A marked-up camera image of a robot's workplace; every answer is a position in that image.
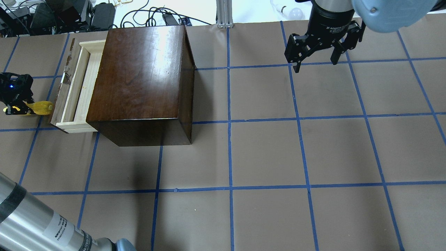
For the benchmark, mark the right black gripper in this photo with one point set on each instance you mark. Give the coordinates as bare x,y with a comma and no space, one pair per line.
330,21

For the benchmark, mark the wooden drawer with white handle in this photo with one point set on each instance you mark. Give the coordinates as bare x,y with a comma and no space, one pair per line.
76,87

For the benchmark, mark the yellow corn cob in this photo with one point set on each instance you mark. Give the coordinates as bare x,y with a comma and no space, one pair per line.
41,107

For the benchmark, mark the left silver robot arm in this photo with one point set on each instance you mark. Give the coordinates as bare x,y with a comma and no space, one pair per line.
27,224

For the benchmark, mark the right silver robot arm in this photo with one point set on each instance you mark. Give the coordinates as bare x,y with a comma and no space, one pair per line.
340,24

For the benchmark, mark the dark wooden drawer cabinet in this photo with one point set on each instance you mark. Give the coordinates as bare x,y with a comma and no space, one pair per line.
144,90

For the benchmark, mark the white light bulb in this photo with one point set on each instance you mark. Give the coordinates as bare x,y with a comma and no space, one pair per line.
287,11

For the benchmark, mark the black power adapter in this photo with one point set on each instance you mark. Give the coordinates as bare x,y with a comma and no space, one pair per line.
103,17

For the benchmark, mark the aluminium frame post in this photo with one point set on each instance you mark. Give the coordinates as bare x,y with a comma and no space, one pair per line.
224,14

